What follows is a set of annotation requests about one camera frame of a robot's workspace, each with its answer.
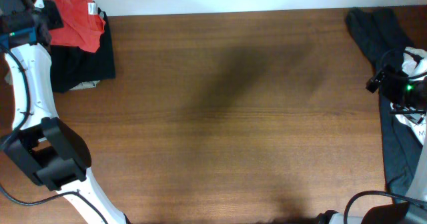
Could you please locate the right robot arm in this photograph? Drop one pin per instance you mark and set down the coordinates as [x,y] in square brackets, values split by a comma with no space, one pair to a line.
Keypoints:
[408,208]

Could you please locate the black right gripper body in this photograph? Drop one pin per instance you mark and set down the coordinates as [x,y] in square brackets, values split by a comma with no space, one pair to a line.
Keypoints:
[395,87]

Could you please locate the folded black garment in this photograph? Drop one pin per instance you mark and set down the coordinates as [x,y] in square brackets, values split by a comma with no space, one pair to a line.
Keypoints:
[72,66]

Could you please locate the dark grey garment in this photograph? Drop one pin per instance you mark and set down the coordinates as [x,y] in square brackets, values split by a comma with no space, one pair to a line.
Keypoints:
[379,36]

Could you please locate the folded grey garment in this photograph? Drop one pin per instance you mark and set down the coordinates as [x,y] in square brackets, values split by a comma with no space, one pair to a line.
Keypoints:
[81,86]

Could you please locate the orange red t-shirt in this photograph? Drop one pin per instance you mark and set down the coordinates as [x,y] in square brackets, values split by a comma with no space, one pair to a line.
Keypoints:
[82,25]

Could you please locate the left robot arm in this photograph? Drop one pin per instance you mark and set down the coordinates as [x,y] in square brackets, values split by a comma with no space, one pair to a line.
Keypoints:
[45,149]

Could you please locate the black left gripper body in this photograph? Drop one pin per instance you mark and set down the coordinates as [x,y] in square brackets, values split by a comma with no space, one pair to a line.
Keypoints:
[50,14]

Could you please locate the white printed t-shirt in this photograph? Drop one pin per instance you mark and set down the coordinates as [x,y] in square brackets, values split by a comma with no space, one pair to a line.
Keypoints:
[412,113]

